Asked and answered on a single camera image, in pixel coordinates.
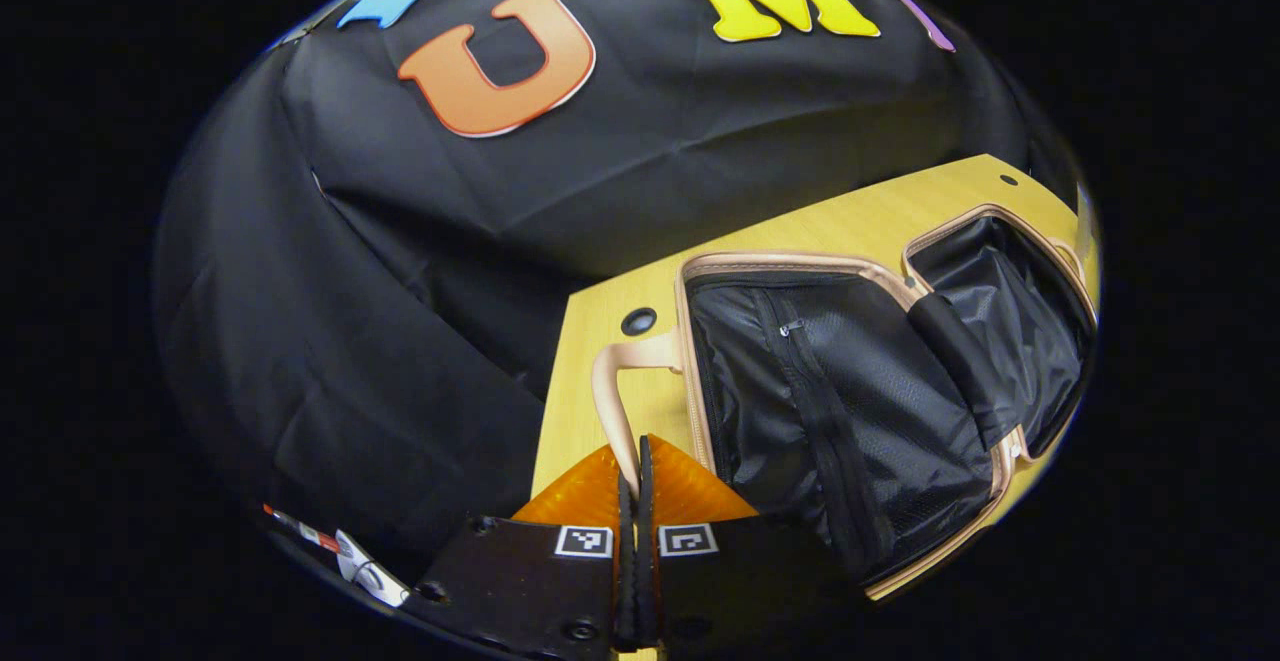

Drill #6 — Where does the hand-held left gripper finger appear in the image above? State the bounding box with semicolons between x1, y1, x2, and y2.
400;441;641;661
636;433;871;657

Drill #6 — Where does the pink suitcase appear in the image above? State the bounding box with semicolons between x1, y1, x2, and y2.
590;203;1101;602

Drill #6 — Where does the black backdrop cloth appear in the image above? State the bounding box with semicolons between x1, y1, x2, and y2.
150;0;1081;582

